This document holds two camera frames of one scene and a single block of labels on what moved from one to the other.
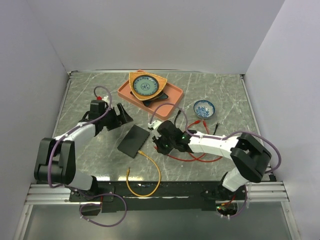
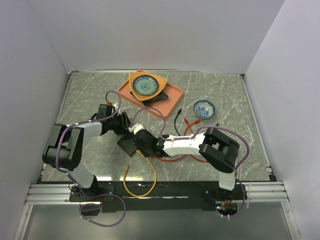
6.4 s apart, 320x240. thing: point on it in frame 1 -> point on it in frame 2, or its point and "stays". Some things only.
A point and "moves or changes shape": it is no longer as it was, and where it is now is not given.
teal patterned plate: (145, 85) stays
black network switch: (134, 141) stays
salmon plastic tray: (174, 94) stays
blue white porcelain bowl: (204, 108) stays
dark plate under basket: (147, 103) stays
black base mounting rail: (132, 196) stays
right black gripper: (157, 140) -> (145, 153)
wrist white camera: (154, 124) -> (135, 128)
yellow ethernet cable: (128, 170) moves or changes shape
